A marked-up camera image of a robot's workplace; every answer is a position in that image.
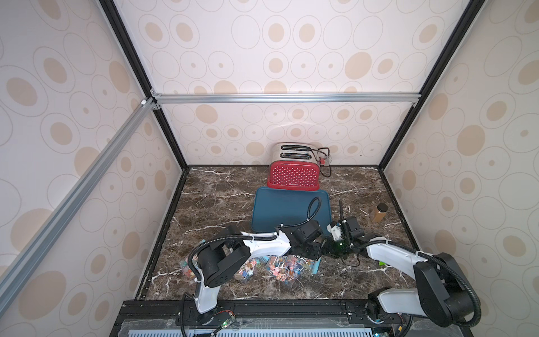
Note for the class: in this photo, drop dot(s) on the left slanted aluminium frame bar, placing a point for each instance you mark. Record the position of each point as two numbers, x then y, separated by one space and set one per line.
33 254

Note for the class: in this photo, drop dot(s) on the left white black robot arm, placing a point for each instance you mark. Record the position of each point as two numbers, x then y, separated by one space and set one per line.
214 262

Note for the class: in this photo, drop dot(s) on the red polka dot toaster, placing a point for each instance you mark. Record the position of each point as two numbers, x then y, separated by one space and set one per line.
295 167

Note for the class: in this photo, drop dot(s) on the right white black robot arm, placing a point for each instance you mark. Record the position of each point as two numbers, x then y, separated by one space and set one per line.
442 292

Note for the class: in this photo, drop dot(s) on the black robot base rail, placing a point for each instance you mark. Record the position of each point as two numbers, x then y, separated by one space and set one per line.
337 317

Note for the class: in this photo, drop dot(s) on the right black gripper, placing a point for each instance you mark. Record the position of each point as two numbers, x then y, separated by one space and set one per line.
342 229

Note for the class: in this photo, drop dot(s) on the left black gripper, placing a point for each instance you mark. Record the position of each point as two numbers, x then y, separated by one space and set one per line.
318 253

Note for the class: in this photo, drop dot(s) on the teal rectangular tray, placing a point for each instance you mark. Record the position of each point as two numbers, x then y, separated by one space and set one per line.
273 207

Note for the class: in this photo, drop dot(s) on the candy ziploc bag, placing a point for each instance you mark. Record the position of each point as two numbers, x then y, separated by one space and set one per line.
283 268
301 266
247 270
185 269

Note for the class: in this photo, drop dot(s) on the brown bottle black cap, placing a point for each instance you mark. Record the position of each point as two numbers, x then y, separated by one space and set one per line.
378 213

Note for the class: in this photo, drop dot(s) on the horizontal aluminium frame bar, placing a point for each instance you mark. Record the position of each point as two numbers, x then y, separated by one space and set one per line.
287 98

